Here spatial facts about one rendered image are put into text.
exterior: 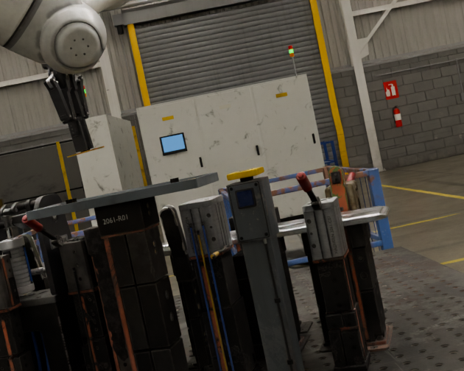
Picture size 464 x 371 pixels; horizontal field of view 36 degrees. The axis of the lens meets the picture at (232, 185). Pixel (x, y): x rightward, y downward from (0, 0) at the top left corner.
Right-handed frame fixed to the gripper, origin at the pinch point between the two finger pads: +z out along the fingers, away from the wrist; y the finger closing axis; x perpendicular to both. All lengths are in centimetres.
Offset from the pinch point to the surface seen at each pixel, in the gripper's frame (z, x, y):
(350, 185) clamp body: 30, -50, 33
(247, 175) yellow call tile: 16.7, -42.9, -17.2
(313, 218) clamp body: 30, -48, -2
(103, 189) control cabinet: 51, 424, 693
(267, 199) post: 22, -45, -15
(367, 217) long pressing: 34, -57, 10
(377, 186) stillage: 61, -21, 230
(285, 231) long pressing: 33, -38, 9
